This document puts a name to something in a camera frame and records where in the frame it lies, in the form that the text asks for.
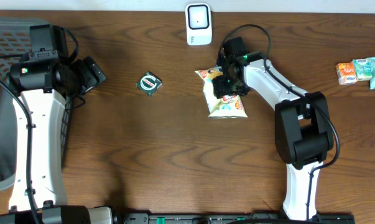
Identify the yellow wet wipes pack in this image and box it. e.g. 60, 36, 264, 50
195, 67, 248, 118

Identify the green white small pack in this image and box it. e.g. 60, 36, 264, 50
136, 71, 162, 97

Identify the orange Kleenex tissue pack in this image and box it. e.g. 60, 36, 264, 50
335, 62, 358, 85

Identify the green Kleenex tissue pack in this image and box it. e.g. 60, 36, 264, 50
352, 59, 373, 81

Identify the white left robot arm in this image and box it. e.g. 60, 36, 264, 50
0, 24, 119, 224

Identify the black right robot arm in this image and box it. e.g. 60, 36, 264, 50
213, 37, 335, 221

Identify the dark grey plastic basket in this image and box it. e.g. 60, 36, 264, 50
0, 17, 75, 192

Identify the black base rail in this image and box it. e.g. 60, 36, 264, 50
121, 212, 356, 224

